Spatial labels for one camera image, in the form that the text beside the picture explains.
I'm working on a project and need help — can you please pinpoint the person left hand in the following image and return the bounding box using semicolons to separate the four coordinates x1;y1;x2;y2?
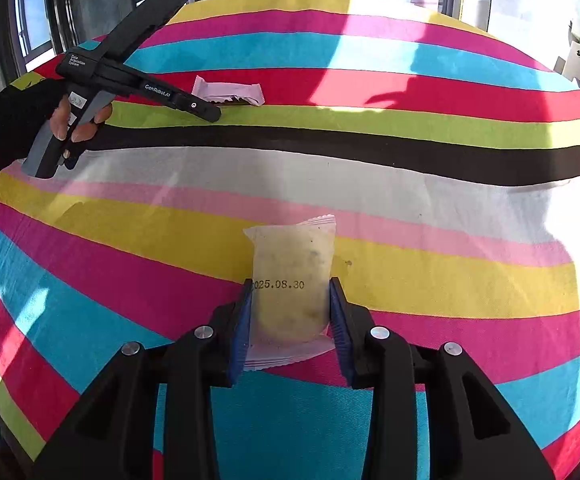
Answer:
48;95;114;143

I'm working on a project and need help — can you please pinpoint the pink wrapper snack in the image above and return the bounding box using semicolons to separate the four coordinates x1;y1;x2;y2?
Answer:
192;76;265;106

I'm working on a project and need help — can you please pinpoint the clear nougat packet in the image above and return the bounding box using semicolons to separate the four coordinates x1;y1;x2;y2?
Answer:
244;214;337;370

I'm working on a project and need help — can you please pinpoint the colourful striped tablecloth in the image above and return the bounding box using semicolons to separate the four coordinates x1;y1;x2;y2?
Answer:
0;0;580;479

